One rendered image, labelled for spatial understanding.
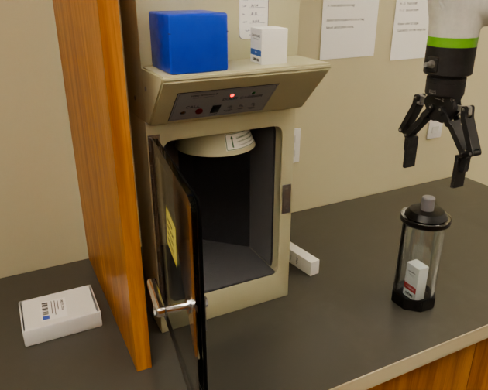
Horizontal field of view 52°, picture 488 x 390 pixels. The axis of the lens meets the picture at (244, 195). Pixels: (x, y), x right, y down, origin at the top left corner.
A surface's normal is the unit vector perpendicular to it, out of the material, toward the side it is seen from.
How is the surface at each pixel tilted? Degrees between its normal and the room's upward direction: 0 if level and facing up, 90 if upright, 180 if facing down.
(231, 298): 90
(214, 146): 67
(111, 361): 0
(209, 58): 90
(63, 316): 0
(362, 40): 90
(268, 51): 90
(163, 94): 135
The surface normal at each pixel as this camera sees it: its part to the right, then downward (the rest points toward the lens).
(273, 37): 0.37, 0.37
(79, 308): 0.00, -0.92
